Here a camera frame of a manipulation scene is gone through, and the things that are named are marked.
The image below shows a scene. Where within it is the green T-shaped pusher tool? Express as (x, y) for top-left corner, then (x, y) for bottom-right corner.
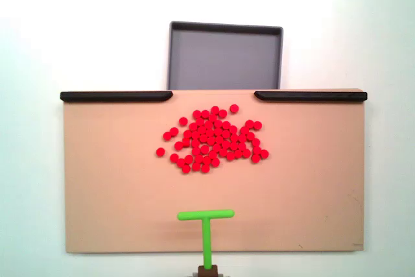
(176, 209), (235, 270)

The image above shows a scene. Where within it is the brown tool holder block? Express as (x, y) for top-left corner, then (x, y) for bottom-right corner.
(197, 265), (219, 277)

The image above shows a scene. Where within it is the grey plastic tray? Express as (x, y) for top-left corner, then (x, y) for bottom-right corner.
(167, 20), (285, 91)

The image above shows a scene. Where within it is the black edge bar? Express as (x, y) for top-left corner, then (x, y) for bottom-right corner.
(254, 90), (368, 102)
(60, 91), (174, 102)

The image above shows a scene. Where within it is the tan rectangular board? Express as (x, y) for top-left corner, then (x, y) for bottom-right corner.
(61, 88), (368, 254)

